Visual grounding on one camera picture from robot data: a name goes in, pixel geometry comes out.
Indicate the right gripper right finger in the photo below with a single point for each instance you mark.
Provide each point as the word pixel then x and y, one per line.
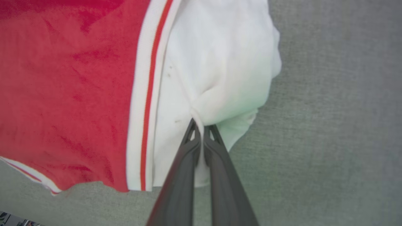
pixel 227 188

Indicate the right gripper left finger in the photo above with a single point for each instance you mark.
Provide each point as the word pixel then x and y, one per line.
pixel 179 185

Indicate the red white basketball jersey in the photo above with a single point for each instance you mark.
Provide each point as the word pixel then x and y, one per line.
pixel 62 94

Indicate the grey fabric sofa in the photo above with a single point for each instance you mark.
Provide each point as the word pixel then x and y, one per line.
pixel 329 125

